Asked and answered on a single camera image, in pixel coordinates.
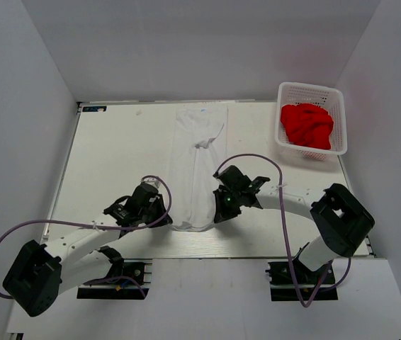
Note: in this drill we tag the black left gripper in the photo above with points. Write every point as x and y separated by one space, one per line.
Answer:
159 202

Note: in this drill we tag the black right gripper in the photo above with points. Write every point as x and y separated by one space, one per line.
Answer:
222 212

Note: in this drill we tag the white t shirt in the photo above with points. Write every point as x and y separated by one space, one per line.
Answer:
199 145

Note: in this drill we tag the red t shirt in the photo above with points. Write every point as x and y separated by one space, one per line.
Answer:
307 125

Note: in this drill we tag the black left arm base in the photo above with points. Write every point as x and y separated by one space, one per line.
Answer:
130 282

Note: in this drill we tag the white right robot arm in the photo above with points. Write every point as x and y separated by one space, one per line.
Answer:
342 221

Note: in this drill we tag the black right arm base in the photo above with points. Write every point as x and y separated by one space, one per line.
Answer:
282 288

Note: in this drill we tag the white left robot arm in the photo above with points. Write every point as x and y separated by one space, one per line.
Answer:
41 272

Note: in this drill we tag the blue table label sticker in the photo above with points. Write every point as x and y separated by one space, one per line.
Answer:
94 109

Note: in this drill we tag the white plastic basket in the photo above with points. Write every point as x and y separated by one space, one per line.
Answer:
332 100

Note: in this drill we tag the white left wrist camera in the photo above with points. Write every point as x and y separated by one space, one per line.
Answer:
151 180

